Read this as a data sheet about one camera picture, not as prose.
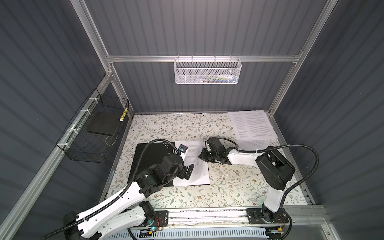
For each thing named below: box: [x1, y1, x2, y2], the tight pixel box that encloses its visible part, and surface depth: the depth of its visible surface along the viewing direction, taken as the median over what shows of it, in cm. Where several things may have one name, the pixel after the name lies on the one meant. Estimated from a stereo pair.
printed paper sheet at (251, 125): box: [228, 110, 278, 141], surface depth 114 cm
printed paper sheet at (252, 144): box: [236, 138, 271, 150], surface depth 107 cm
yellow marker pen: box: [119, 107, 128, 122], surface depth 82 cm
